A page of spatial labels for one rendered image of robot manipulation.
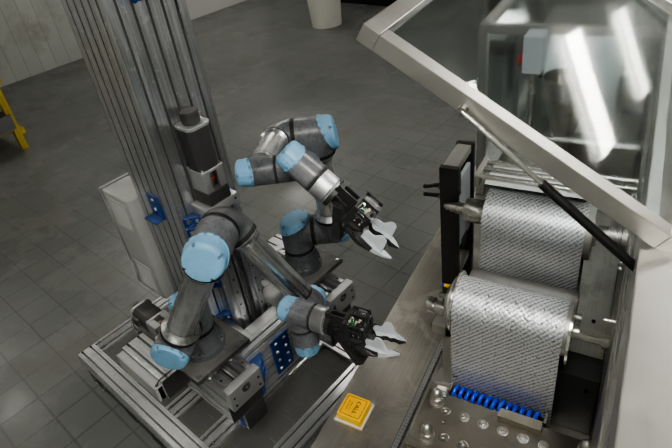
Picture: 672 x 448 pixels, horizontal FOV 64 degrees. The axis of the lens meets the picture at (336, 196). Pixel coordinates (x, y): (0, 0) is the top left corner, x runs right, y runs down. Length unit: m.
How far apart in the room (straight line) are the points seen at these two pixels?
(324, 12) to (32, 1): 4.01
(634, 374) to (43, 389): 3.03
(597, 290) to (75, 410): 2.47
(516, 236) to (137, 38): 1.14
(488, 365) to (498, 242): 0.30
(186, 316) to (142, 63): 0.72
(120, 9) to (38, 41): 7.35
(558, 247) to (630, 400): 0.74
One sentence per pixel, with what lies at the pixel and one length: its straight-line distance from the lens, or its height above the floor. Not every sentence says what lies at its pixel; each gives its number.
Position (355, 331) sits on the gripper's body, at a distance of 1.44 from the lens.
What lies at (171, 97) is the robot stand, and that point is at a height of 1.61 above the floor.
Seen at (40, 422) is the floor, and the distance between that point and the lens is 3.23.
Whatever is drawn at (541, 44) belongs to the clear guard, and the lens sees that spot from 1.12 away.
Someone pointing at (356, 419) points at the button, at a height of 0.92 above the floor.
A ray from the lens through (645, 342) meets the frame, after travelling 0.74.
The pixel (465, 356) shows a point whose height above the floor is 1.14.
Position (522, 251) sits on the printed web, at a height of 1.29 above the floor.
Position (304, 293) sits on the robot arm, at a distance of 1.64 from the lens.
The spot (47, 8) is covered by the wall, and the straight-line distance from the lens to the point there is 9.00.
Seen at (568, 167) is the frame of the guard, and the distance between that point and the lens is 0.82.
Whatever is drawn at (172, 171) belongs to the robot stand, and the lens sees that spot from 1.81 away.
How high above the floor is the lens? 2.18
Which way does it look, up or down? 33 degrees down
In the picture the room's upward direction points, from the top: 9 degrees counter-clockwise
